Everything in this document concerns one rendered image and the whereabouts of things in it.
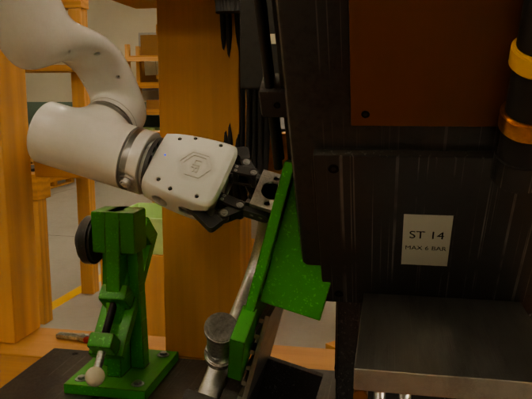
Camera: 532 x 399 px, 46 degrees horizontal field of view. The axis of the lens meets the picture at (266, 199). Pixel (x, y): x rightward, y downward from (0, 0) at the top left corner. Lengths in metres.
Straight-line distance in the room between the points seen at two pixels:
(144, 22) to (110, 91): 10.78
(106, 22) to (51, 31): 11.20
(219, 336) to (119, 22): 11.25
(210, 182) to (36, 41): 0.25
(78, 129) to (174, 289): 0.41
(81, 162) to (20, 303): 0.52
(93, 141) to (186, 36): 0.32
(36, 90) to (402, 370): 12.22
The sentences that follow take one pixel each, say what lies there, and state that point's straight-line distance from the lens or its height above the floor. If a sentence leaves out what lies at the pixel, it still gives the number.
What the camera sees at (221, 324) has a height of 1.09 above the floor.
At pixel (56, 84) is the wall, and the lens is 12.40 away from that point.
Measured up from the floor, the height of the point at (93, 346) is 0.98.
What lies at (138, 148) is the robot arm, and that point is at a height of 1.28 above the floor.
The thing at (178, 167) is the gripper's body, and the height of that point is 1.25.
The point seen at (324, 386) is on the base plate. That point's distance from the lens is 1.02.
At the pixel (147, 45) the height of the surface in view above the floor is 2.23.
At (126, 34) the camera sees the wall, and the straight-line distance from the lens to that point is 11.79.
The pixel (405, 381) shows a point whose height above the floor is 1.12.
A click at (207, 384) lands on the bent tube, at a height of 1.00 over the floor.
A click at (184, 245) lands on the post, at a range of 1.10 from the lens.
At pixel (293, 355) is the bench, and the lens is 1.17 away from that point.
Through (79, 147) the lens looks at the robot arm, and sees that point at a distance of 0.83.
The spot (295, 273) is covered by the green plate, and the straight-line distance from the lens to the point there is 0.69.
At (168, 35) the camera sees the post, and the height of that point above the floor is 1.44.
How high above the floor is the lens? 1.34
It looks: 9 degrees down
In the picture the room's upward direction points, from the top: straight up
